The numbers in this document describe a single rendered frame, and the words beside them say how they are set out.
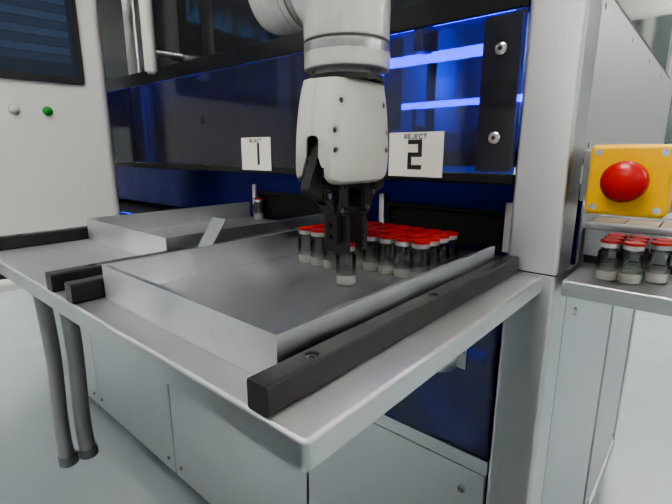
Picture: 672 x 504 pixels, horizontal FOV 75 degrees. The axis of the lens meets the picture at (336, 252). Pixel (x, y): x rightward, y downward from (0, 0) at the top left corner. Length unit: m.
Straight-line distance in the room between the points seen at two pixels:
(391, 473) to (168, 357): 0.55
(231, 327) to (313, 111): 0.22
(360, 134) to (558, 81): 0.23
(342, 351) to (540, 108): 0.38
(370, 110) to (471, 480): 0.53
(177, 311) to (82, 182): 0.85
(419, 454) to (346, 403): 0.50
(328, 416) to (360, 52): 0.31
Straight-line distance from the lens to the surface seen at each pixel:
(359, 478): 0.88
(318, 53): 0.44
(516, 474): 0.70
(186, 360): 0.34
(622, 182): 0.51
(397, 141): 0.64
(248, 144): 0.86
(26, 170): 1.17
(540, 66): 0.57
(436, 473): 0.77
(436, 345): 0.35
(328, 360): 0.28
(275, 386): 0.25
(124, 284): 0.45
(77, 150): 1.19
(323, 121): 0.42
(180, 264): 0.52
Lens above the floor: 1.02
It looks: 13 degrees down
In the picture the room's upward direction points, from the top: straight up
